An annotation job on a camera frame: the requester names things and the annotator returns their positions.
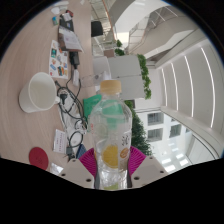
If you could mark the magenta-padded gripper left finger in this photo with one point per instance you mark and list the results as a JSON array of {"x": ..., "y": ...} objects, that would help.
[{"x": 75, "y": 173}]

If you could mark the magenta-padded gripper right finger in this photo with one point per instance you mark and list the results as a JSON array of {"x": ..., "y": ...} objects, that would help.
[{"x": 149, "y": 170}]

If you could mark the clear bottle with lemon label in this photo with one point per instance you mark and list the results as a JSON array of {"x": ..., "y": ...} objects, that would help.
[{"x": 111, "y": 133}]

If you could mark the white paper slip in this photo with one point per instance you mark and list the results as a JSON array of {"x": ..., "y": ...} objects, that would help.
[{"x": 60, "y": 141}]

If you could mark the row of potted trees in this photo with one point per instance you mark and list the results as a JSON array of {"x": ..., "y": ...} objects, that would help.
[{"x": 140, "y": 133}]

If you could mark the flat round red coaster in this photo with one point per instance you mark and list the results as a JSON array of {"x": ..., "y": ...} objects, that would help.
[{"x": 38, "y": 158}]

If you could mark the white ceramic mug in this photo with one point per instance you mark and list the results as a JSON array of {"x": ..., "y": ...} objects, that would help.
[{"x": 38, "y": 91}]

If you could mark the ceiling light strips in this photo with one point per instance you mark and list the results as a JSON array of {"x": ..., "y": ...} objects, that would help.
[{"x": 191, "y": 86}]

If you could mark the clear shaker bottle white lid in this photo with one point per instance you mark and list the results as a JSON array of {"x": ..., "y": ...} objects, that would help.
[{"x": 93, "y": 80}]

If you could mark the white planter box with greenery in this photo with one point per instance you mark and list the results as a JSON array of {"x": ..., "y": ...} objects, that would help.
[{"x": 123, "y": 73}]

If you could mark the colourful sticker sheet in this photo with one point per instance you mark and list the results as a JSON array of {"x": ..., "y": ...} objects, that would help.
[{"x": 57, "y": 61}]

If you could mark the black rectangular device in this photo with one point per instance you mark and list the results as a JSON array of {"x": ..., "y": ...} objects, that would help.
[{"x": 74, "y": 59}]

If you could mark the small potted green plants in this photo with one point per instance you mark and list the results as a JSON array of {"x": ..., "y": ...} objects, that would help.
[{"x": 119, "y": 47}]

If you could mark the black chair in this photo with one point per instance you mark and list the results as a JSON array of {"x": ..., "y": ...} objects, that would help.
[{"x": 96, "y": 29}]

